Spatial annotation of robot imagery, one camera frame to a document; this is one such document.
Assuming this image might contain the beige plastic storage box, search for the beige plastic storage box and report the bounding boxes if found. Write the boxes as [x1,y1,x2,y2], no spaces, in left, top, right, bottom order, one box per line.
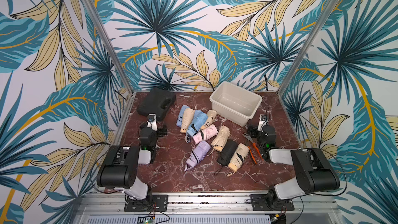
[209,82,262,127]

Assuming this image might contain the pink umbrella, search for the pink umbrella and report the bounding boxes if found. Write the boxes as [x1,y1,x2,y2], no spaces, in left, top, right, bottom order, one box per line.
[192,124,218,144]

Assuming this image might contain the purple umbrella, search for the purple umbrella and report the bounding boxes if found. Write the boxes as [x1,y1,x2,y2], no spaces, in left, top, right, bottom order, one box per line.
[184,141,210,171]

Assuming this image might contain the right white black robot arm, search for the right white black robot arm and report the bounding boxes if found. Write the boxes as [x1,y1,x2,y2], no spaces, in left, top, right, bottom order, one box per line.
[247,125,340,204]

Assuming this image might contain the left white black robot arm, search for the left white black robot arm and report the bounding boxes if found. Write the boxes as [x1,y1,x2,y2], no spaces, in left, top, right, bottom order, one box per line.
[96,122,167,202]

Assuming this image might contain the black folded umbrella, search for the black folded umbrella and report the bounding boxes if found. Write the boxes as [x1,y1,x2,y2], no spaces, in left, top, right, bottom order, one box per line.
[214,140,238,176]

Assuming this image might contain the black plastic tool case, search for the black plastic tool case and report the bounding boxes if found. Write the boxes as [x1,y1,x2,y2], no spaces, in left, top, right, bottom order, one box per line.
[137,88,176,121]

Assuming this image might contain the green circuit board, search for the green circuit board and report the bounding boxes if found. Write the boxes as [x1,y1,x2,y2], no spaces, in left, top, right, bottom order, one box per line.
[136,216,155,224]

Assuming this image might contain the orange handled pliers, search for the orange handled pliers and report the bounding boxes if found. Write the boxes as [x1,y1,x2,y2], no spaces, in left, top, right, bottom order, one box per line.
[243,134,262,165]

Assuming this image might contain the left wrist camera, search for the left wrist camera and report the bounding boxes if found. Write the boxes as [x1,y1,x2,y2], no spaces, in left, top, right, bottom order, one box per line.
[147,114,158,131]

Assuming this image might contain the beige black strap umbrella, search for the beige black strap umbrella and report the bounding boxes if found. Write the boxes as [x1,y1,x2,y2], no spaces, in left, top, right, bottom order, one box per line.
[227,144,249,177]

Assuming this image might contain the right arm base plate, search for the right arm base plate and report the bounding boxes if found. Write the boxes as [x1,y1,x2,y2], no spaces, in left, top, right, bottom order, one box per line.
[246,194,294,213]

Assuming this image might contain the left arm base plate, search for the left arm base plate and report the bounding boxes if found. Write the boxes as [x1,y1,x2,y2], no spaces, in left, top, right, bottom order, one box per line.
[124,195,169,213]

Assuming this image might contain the aluminium front rail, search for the aluminium front rail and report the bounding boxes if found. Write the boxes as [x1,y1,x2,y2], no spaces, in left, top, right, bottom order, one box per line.
[73,191,344,224]

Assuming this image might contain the left aluminium corner post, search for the left aluminium corner post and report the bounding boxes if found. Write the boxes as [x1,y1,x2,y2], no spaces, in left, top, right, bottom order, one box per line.
[67,0,135,94]

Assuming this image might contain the aluminium corner post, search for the aluminium corner post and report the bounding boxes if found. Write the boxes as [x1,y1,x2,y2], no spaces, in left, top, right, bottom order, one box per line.
[277,0,363,96]
[67,0,135,94]

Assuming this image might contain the right aluminium corner post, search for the right aluminium corner post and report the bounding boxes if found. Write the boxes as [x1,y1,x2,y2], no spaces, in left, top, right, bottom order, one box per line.
[277,0,363,96]

